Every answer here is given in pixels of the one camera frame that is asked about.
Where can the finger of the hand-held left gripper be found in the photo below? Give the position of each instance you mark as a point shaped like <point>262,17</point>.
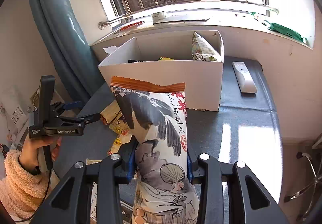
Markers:
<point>71,105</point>
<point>88,118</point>

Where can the white cardboard box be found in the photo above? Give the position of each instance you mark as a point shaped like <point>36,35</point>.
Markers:
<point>161,75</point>

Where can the white printed bag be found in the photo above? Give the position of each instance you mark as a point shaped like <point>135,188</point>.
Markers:
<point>15,118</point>

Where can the orange flat snack packet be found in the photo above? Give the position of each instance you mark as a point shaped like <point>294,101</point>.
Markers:
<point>120,126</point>

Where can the yellow crisp packet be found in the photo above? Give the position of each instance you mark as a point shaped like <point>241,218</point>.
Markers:
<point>118,146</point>

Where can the grey flat sheet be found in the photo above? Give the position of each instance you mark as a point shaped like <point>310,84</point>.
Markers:
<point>183,20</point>

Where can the person's left hand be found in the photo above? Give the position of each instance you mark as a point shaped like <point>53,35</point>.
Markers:
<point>30,151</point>

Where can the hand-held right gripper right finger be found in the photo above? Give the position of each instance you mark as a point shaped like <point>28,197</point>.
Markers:
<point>191,171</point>

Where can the ink-painting snack bag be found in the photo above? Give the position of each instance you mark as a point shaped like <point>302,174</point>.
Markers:
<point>156,126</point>

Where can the white green-printed snack packet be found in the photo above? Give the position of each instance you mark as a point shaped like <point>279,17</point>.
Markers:
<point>203,46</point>

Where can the metal swivel chair base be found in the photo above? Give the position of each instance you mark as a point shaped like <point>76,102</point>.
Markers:
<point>310,183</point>

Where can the beige snack packet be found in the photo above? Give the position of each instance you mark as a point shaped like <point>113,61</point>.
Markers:
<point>109,114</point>

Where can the small pale snack packet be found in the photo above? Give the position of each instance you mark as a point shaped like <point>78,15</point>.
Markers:
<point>93,161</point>

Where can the green plastic bag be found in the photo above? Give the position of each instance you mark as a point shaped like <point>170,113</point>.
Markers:
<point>284,30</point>

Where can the blue-grey curtain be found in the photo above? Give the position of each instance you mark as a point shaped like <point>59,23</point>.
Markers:
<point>57,25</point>

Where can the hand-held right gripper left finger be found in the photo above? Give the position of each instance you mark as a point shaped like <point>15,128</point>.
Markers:
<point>131,166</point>

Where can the white remote control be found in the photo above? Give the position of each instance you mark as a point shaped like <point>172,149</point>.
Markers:
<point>244,75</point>

